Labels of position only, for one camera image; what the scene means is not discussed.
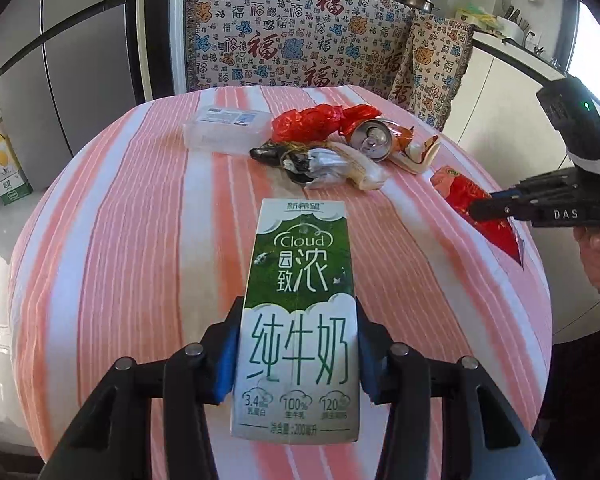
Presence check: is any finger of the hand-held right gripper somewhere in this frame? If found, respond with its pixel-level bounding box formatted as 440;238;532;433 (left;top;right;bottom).
467;198;537;224
489;182;538;204

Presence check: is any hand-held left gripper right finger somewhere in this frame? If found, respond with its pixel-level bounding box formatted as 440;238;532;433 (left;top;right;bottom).
355;297;553;480

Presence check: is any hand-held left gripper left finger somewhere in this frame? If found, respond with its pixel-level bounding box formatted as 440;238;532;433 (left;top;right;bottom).
40;296;245;480

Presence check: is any red foil packet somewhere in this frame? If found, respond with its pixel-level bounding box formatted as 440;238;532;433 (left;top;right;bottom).
430;166;526;266

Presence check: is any green white milk carton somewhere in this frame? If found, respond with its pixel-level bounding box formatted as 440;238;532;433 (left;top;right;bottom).
228;198;361;443

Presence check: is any crushed soda can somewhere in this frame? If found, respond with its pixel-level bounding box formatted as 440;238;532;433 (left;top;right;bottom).
350;119;400;162

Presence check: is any clear plastic box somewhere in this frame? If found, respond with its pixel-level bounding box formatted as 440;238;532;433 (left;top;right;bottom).
182;105;267;153

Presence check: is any person's right hand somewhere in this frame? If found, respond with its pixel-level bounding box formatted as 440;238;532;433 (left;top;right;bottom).
572;226;600;287

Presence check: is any white orange snack wrapper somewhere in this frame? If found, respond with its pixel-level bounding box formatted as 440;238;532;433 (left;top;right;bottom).
390;135;441;175

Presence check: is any white kitchen counter cabinet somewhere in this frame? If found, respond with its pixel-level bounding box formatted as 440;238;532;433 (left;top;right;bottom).
447;27;581;181

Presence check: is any round table pink striped cloth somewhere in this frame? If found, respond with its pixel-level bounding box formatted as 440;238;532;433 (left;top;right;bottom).
7;85;553;480

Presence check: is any small printed blanket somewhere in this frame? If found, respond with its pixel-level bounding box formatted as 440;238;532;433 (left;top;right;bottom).
387;12;476;133

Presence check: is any white utensil holder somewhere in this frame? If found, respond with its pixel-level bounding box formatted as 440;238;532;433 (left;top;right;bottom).
497;4;538;46

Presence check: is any silver snack wrapper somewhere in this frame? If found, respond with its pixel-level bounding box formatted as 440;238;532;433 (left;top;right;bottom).
300;147;353;191

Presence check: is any yellow green dish rack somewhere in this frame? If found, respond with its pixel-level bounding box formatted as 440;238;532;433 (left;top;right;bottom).
454;6;501;28

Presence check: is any red crinkled wrapper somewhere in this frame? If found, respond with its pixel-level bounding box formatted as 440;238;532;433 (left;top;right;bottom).
269;103;382;145

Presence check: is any black snack wrapper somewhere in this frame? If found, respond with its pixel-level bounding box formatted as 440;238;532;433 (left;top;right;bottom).
249;142;311;183

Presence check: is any dark cloth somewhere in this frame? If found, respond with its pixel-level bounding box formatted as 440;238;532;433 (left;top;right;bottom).
535;322;600;480

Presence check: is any large printed blanket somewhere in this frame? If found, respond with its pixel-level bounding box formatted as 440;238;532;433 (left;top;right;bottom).
182;0;416;103

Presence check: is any yellow green cardboard box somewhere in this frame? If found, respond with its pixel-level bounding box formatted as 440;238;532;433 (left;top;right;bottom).
0;127;33;207

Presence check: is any grey refrigerator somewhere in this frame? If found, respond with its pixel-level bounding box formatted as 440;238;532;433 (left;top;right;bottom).
0;0;148;161

